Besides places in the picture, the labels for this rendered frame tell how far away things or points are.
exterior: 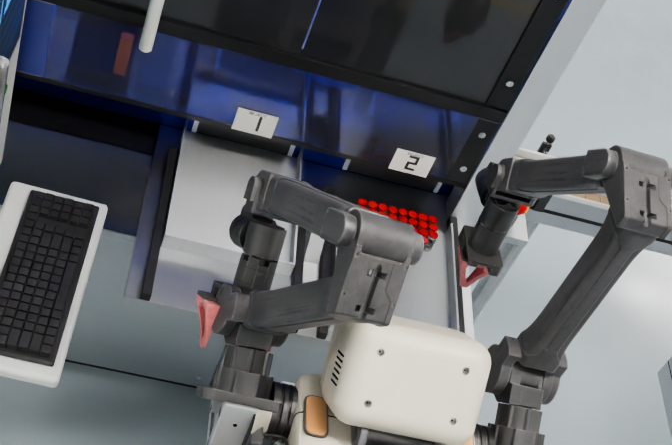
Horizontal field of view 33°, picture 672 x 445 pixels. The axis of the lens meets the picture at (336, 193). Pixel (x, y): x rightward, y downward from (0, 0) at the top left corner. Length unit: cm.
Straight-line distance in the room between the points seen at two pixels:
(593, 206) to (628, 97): 222
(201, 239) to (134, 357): 76
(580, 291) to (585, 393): 198
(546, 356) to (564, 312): 9
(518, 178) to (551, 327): 31
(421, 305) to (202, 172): 53
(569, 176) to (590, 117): 287
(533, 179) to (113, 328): 134
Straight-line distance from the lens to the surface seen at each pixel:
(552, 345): 174
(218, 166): 242
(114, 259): 268
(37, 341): 212
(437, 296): 236
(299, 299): 150
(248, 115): 232
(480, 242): 204
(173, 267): 221
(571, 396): 360
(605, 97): 479
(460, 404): 161
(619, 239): 160
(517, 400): 177
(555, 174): 182
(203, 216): 231
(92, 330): 290
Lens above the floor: 254
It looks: 42 degrees down
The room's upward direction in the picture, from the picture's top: 24 degrees clockwise
